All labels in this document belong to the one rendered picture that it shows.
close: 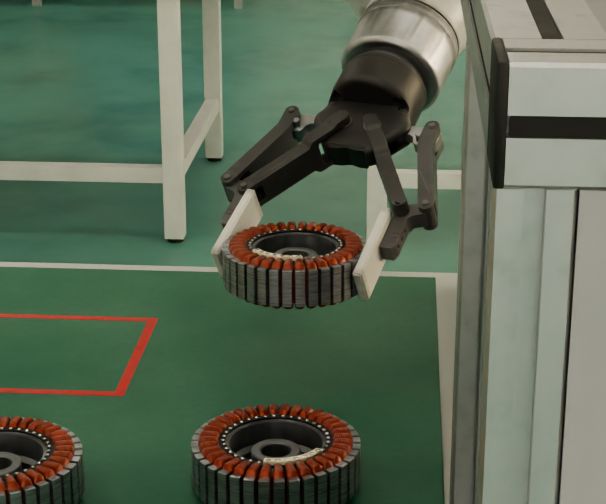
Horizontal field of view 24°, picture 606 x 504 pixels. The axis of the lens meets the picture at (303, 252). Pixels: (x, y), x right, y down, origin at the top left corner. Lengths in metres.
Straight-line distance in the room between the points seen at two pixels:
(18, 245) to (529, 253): 3.32
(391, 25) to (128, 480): 0.45
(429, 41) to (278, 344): 0.28
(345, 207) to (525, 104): 3.55
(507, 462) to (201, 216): 3.45
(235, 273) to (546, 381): 0.56
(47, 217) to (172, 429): 2.98
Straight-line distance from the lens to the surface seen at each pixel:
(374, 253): 1.09
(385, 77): 1.19
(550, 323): 0.54
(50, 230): 3.92
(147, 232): 3.86
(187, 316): 1.26
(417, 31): 1.23
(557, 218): 0.52
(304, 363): 1.17
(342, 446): 0.95
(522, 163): 0.52
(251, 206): 1.15
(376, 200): 3.69
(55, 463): 0.95
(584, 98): 0.51
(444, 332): 1.24
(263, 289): 1.07
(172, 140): 3.69
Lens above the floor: 1.22
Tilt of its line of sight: 19 degrees down
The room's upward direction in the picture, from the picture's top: straight up
